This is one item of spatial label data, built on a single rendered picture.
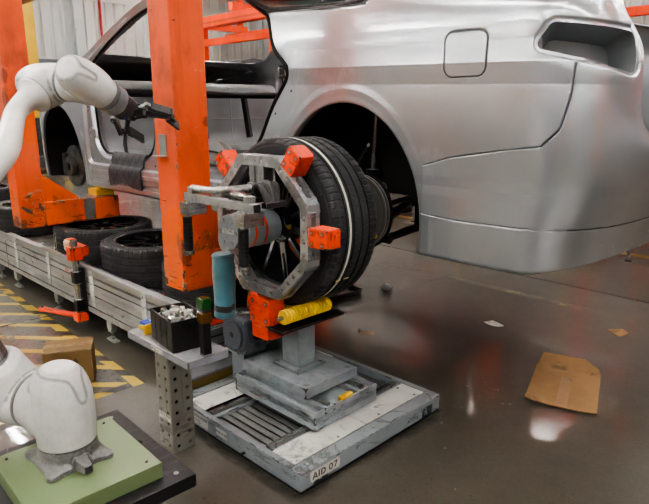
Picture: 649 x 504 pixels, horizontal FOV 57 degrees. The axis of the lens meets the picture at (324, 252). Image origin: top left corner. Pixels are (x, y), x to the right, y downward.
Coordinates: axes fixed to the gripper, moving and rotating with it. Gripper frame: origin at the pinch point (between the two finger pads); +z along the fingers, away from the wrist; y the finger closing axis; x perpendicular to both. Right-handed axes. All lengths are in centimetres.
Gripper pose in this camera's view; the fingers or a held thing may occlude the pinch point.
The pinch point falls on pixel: (158, 131)
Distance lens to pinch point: 203.3
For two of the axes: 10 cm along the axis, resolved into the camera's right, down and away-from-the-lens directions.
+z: 3.4, 2.2, 9.1
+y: -9.2, 2.6, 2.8
